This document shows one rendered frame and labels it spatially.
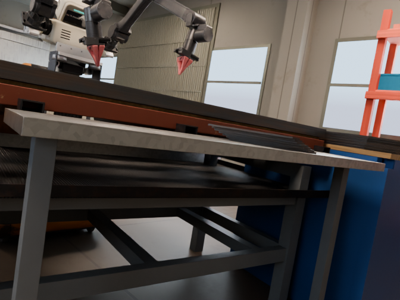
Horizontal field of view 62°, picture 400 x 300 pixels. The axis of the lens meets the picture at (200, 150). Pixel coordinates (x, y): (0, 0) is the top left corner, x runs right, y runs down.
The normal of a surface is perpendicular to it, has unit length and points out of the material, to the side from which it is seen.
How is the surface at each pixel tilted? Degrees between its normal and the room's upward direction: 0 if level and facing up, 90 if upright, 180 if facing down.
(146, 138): 90
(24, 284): 90
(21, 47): 90
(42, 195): 90
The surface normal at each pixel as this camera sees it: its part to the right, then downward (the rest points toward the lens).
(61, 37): 0.66, 0.30
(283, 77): -0.70, -0.06
